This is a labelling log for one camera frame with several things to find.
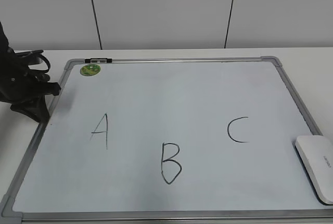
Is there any green round magnet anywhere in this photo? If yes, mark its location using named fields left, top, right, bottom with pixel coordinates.
left=80, top=64, right=101, bottom=77

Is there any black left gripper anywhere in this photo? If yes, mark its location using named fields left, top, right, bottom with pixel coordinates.
left=1, top=28, right=61, bottom=123

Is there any white whiteboard eraser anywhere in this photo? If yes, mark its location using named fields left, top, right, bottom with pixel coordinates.
left=295, top=135, right=332, bottom=205

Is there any black cable bundle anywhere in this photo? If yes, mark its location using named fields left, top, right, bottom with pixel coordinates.
left=12, top=49, right=52, bottom=81

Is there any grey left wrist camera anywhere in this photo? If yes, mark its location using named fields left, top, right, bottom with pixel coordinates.
left=24, top=50, right=43, bottom=66

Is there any white magnetic whiteboard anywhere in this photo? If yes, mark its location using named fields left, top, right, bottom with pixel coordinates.
left=1, top=56, right=332, bottom=223

